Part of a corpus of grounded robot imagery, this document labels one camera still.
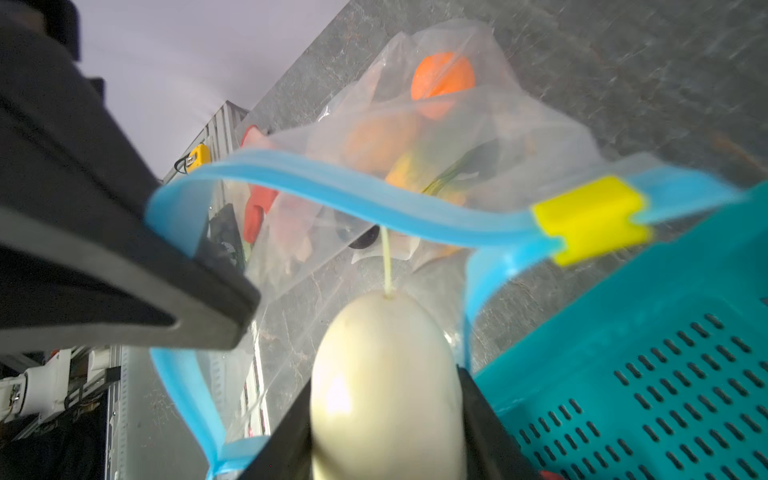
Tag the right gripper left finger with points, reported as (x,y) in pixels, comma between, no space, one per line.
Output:
(287,453)

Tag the white radish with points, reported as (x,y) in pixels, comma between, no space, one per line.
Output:
(385,394)

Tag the clear zip top bag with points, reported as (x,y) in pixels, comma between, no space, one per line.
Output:
(554,197)

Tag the yellow orange mango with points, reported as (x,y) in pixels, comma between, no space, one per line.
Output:
(377,142)

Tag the teal plastic basket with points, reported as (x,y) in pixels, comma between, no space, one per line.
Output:
(659,371)

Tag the small orange fruit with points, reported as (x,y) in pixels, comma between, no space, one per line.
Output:
(439,75)

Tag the yellow tape measure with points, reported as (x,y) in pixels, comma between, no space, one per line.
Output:
(200,155)

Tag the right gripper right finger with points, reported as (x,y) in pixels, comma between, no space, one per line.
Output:
(490,451)

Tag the red white work glove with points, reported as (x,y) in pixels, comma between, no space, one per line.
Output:
(258,206)

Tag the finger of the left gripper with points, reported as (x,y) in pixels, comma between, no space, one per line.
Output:
(79,266)

